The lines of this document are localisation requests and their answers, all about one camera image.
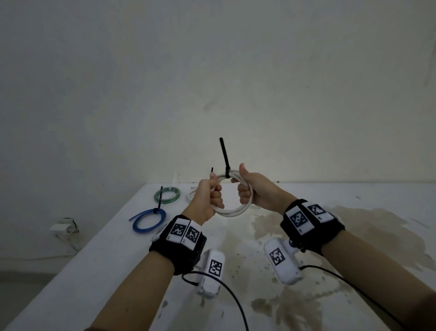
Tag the person's right hand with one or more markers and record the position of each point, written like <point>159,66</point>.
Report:
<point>262,191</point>

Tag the person's left hand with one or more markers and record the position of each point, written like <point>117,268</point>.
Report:
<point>201,199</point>

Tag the person's right thumb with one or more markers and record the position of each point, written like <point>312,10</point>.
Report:
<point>243,171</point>

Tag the person's left thumb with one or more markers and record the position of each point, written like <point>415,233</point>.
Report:
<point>214,180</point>

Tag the person's right forearm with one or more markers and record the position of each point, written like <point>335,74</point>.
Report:
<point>378,272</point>

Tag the person's left forearm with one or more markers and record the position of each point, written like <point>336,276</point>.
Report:
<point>136,293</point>

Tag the black left wristband with markers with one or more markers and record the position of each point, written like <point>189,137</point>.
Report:
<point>177,250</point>

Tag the black wristband with markers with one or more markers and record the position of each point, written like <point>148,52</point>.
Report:
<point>320,228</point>
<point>177,250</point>

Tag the black right wristband with markers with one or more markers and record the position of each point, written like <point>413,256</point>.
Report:
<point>320,228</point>

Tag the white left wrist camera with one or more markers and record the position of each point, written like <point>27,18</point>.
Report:
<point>213,269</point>

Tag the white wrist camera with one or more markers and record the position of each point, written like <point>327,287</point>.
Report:
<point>284,261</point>
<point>213,269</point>

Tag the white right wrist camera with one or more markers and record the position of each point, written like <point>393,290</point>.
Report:
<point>284,261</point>

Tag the white wall socket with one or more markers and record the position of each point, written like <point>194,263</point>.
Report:
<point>64,227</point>

